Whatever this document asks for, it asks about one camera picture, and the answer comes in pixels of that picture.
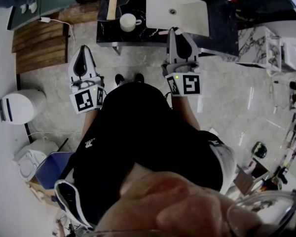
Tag white cable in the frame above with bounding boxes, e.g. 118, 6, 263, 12
48, 18, 76, 49

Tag black round object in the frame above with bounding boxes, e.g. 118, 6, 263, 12
251, 141, 268, 159

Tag dark grey cloth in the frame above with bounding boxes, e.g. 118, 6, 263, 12
97, 0, 131, 22

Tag wooden slat platform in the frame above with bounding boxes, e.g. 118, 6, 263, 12
11, 3, 100, 74

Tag white wash basin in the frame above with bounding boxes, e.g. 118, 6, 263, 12
145, 0, 210, 38

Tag person's glasses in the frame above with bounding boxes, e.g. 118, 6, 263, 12
226, 188, 296, 237

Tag white toilet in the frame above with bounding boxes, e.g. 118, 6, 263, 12
12, 139, 60, 183

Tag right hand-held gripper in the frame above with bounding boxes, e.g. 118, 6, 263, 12
161, 27, 202, 98

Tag white round bin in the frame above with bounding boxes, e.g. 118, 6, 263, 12
0, 89, 47, 126

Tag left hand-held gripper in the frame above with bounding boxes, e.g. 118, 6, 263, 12
68, 45, 106, 115

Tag person's white blue jacket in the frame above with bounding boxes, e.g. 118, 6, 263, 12
54, 136, 238, 233

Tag person's face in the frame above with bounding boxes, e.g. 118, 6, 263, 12
95, 162, 269, 237

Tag white cup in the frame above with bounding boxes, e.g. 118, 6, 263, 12
119, 13, 143, 33

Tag pink toothbrush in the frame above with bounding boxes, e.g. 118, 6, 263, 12
159, 28, 183, 36

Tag blue box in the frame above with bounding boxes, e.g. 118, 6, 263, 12
35, 151, 76, 190

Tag dark desk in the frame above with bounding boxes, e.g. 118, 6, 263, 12
230, 0, 296, 31

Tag beige wooden brush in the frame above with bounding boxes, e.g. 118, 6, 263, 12
106, 0, 120, 21

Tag person's right forearm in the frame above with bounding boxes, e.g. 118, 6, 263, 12
171, 95, 201, 131

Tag white marble cabinet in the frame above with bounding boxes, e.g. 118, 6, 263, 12
236, 25, 296, 72

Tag person's black clothing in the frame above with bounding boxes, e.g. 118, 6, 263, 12
73, 80, 224, 226

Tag black marble vanity counter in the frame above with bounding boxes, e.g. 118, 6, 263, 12
96, 0, 240, 59

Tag person's left forearm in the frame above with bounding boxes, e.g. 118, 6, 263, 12
82, 108, 102, 143

